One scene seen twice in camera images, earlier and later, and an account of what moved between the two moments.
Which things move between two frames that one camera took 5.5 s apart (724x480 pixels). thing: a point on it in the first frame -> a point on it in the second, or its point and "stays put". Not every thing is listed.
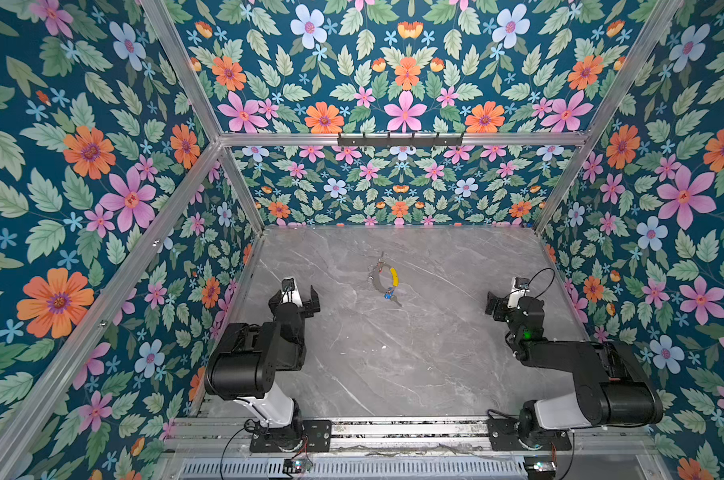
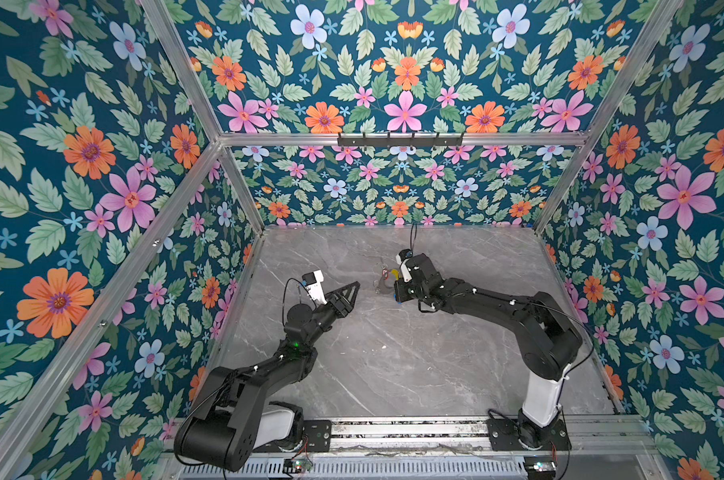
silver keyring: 374,273 -> 380,286
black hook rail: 400,141 stays put
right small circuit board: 540,466 stays put
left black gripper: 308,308 -> 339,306
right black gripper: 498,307 -> 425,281
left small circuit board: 295,465 stays put
